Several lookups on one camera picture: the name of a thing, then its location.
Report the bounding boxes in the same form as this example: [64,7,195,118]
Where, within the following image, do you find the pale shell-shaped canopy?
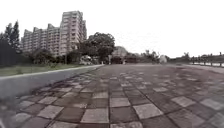
[110,45,129,65]

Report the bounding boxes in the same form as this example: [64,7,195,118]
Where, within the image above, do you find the chequered stone paved plaza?
[0,63,224,128]

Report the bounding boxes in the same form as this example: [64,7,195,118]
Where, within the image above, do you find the distant dark bushes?
[126,49,168,64]

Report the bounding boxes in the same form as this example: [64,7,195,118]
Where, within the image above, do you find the tall pale apartment building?
[20,10,88,57]

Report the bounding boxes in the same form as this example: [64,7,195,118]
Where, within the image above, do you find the railing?
[190,54,224,68]

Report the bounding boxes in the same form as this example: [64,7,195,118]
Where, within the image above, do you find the dark conifer tree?
[0,20,22,66]

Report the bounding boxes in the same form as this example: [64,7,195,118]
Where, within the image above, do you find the low grey concrete wall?
[0,64,104,100]

